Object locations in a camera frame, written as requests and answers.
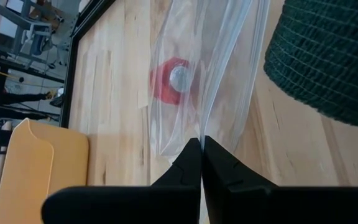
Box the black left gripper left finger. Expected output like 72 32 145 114
40 138 203 224

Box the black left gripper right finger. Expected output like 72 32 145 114
202 135 358 224

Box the red elastic bandage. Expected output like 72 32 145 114
149 56 198 106

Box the clear plastic zip bag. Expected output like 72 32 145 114
147 0 272 156

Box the dark green elastic bandage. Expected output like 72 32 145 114
263 0 358 131

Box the yellow plastic bin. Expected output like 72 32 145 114
0 117 90 224

